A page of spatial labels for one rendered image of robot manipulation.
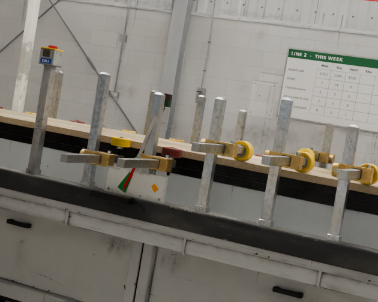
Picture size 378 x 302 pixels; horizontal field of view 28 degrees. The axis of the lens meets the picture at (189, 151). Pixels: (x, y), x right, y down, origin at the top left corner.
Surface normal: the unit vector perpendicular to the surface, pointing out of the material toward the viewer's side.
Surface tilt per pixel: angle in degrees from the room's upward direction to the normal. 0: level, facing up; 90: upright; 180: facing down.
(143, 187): 90
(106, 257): 90
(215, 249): 90
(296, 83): 90
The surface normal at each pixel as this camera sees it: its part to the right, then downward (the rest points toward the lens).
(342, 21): -0.39, -0.02
